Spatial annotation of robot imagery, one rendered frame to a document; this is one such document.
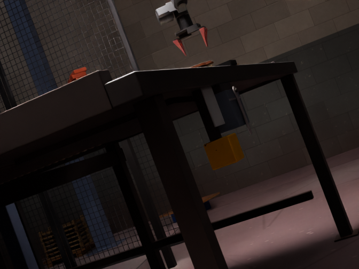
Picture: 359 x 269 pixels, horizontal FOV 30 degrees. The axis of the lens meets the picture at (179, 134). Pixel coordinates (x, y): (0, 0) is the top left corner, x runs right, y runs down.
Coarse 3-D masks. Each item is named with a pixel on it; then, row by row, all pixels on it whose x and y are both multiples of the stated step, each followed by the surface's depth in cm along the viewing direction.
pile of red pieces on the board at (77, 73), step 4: (80, 68) 347; (84, 68) 348; (72, 72) 349; (76, 72) 346; (80, 72) 347; (84, 72) 347; (72, 76) 345; (76, 76) 346; (80, 76) 346; (68, 80) 356; (72, 80) 349
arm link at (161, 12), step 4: (168, 4) 271; (172, 4) 271; (180, 4) 265; (184, 4) 266; (160, 8) 271; (164, 8) 271; (168, 8) 270; (172, 8) 270; (180, 8) 266; (184, 8) 267; (156, 12) 271; (160, 12) 270; (164, 12) 270; (168, 12) 270; (160, 16) 270; (164, 16) 271; (168, 16) 271; (172, 16) 272; (160, 20) 271; (164, 20) 272; (168, 20) 272; (172, 20) 274; (160, 24) 273
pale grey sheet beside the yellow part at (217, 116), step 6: (204, 90) 193; (210, 90) 199; (204, 96) 192; (210, 96) 197; (210, 102) 195; (216, 102) 200; (210, 108) 193; (216, 108) 198; (210, 114) 192; (216, 114) 196; (216, 120) 194; (222, 120) 199
